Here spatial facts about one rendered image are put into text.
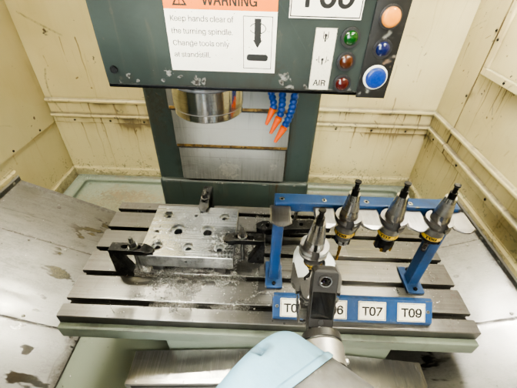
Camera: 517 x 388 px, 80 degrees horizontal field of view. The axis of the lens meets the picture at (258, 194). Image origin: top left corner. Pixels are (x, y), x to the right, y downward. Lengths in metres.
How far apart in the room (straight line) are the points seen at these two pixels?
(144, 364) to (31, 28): 1.50
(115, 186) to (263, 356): 1.85
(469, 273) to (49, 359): 1.49
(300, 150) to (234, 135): 0.30
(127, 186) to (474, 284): 1.77
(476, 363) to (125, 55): 1.21
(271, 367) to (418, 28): 1.56
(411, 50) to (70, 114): 1.72
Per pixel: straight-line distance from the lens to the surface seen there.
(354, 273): 1.08
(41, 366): 1.33
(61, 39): 1.81
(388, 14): 0.50
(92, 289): 1.10
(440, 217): 0.84
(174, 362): 1.09
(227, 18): 0.49
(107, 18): 0.53
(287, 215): 0.75
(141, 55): 0.53
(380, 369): 1.13
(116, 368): 1.27
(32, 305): 1.42
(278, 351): 0.25
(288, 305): 0.92
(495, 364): 1.25
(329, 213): 0.78
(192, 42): 0.50
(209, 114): 0.67
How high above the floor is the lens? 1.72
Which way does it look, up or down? 39 degrees down
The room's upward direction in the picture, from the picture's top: 2 degrees clockwise
